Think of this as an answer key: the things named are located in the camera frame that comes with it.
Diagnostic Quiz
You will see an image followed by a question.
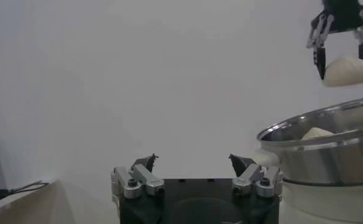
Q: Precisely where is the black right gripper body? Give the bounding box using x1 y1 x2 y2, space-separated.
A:
321 0 363 33

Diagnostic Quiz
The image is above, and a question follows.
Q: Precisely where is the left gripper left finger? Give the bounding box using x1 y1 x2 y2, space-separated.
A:
110 153 166 200

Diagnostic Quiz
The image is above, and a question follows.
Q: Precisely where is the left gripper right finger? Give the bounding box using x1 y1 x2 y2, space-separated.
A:
228 153 284 198

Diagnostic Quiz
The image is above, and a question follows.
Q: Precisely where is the white steamed baozi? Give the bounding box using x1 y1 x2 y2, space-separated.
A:
301 127 334 141
322 57 363 88

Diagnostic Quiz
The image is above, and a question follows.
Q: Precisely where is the stainless steel steamer basket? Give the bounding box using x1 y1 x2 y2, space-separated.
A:
256 96 363 187

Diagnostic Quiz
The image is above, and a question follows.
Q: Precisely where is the white electric cooker base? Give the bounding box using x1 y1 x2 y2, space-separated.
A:
251 149 363 224

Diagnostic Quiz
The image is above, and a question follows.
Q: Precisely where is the white side desk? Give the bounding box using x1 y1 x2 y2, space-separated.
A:
0 179 76 224

